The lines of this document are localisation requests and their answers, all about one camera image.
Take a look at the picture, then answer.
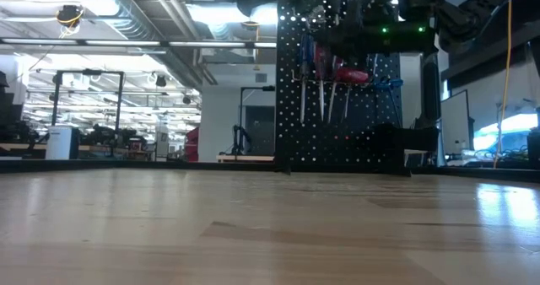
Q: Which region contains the red T-handle hex key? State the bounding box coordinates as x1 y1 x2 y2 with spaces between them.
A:
335 67 371 122

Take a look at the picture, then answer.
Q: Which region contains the red clear handle screwdriver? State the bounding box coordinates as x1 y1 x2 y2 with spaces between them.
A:
313 43 329 122
327 56 342 125

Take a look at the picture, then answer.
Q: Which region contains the blue clear handle screwdriver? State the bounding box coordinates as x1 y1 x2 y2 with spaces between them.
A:
299 33 315 125

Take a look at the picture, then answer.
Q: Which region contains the black jointed arm device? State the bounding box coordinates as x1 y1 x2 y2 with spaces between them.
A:
231 123 253 156

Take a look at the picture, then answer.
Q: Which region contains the black tall column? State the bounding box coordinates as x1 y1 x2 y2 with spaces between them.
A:
420 52 444 168

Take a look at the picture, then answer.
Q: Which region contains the black plastic bin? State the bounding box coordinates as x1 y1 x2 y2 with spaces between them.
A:
372 123 440 175

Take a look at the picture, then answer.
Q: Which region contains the white panel monitor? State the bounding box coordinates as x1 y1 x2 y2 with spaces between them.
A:
440 89 472 155

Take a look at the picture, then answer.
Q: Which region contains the black metal pegboard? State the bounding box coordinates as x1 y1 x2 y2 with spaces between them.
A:
275 0 405 175

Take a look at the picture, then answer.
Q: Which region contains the long ceiling light bar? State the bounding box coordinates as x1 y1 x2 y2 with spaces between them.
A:
0 38 278 50

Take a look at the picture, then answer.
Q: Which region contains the red cabinet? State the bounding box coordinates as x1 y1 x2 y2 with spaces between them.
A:
184 126 200 163

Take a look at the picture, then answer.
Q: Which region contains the light wooden desk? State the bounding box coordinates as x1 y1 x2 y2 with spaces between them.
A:
215 153 278 164

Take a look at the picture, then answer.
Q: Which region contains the black ceiling device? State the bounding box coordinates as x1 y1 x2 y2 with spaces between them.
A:
56 5 85 38

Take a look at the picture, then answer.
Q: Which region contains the white box cabinet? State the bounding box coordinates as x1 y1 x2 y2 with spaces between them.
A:
45 125 81 161

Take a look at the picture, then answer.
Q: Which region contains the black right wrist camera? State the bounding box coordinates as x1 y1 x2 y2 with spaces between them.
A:
396 0 436 23

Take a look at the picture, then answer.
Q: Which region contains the silver wire tool rail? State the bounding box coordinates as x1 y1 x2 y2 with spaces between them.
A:
289 74 383 89

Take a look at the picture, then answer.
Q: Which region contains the black doorway frame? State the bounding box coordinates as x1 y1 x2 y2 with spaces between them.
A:
239 85 278 156

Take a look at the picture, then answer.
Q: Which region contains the silver ventilation duct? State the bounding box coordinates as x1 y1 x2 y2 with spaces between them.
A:
62 0 203 90

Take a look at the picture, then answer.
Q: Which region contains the black metal stand frame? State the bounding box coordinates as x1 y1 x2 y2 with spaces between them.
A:
51 68 126 159

